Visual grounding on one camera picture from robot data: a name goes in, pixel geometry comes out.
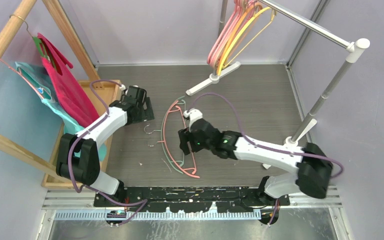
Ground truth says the yellow wire hanger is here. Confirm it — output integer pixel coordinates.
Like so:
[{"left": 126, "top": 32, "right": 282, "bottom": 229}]
[{"left": 213, "top": 3, "right": 277, "bottom": 76}]

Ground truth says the teal garment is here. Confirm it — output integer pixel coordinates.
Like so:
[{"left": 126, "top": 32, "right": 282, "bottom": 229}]
[{"left": 14, "top": 61, "right": 108, "bottom": 162}]

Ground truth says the metal clothes rack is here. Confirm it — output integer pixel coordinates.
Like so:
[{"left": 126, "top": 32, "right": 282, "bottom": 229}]
[{"left": 184, "top": 0, "right": 371, "bottom": 170}]

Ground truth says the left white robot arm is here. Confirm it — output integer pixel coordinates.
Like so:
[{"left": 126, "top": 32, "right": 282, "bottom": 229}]
[{"left": 55, "top": 85, "right": 155, "bottom": 207}]

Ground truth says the red garment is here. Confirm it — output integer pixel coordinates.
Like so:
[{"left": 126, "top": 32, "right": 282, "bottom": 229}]
[{"left": 37, "top": 33, "right": 100, "bottom": 127}]

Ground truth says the thick pink plastic hanger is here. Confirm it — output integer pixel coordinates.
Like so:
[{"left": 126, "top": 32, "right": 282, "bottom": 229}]
[{"left": 207, "top": 0, "right": 251, "bottom": 69}]

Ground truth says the green hanger on rack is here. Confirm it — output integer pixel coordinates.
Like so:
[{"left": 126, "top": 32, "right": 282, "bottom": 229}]
[{"left": 9, "top": 14, "right": 59, "bottom": 72}]

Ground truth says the beige plastic hanger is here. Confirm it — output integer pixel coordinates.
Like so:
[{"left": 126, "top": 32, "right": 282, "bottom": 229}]
[{"left": 211, "top": 0, "right": 262, "bottom": 69}]

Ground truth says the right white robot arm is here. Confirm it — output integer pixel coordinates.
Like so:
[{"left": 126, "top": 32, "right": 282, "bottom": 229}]
[{"left": 178, "top": 119, "right": 333, "bottom": 206}]

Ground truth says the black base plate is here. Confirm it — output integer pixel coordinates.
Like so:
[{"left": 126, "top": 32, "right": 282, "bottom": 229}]
[{"left": 110, "top": 186, "right": 275, "bottom": 213}]

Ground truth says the thin pink wire hanger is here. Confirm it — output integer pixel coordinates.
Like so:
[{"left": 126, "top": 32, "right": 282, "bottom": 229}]
[{"left": 163, "top": 103, "right": 201, "bottom": 179}]

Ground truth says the pink hanger on wooden rack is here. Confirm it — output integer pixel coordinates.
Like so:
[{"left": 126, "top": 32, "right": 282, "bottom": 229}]
[{"left": 0, "top": 58, "right": 52, "bottom": 100}]

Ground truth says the wooden clothes rack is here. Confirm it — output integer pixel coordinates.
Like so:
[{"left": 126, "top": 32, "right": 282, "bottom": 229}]
[{"left": 0, "top": 0, "right": 104, "bottom": 176}]

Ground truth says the orange wire hanger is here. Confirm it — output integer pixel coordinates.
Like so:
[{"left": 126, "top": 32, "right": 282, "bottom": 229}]
[{"left": 214, "top": 1, "right": 264, "bottom": 72}]

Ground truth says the wooden tray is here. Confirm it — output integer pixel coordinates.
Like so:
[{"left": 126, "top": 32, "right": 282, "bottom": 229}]
[{"left": 41, "top": 79, "right": 123, "bottom": 190}]

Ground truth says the green wire hanger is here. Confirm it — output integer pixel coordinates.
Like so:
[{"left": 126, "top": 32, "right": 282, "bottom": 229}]
[{"left": 143, "top": 95, "right": 186, "bottom": 174}]

